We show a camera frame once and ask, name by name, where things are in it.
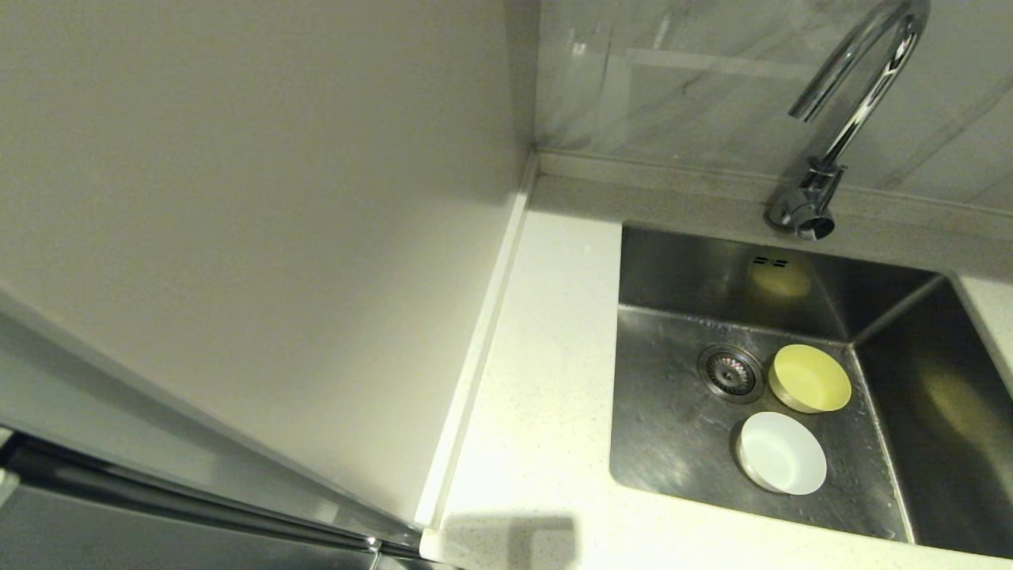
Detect dark appliance door handle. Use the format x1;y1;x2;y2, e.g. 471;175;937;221
0;432;424;560

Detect white counter edge strip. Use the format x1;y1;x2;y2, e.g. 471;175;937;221
415;154;540;531

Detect yellow bowl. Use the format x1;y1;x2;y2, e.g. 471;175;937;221
768;343;853;415

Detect white bowl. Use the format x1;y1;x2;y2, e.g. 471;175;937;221
735;410;829;497

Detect stainless steel sink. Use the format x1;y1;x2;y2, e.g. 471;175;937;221
609;223;1013;560

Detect chrome gooseneck faucet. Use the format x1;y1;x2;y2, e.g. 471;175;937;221
764;0;931;241

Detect metal sink drain strainer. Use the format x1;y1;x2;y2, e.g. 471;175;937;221
696;344;766;405

